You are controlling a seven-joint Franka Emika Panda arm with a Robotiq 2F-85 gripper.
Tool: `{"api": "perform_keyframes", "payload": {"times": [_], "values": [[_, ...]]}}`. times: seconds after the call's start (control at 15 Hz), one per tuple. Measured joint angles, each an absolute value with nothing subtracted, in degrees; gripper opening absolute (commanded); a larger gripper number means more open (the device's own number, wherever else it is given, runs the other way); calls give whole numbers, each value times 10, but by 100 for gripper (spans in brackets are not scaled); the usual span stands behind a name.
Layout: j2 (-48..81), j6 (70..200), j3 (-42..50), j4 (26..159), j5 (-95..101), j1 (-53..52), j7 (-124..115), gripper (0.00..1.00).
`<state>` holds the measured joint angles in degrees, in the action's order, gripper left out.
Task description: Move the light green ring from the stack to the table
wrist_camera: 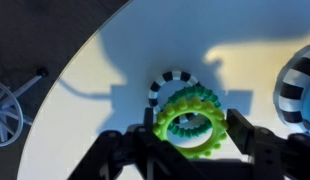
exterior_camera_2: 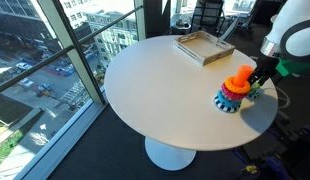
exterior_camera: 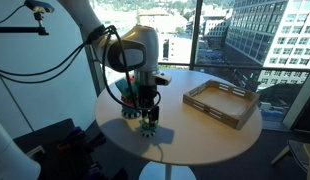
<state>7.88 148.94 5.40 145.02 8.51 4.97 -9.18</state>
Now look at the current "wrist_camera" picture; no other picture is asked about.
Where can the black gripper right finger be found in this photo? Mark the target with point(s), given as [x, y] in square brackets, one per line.
[241, 130]

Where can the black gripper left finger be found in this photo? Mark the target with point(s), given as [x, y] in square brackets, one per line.
[148, 120]

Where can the white swivel chair base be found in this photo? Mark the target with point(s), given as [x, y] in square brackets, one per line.
[26, 86]

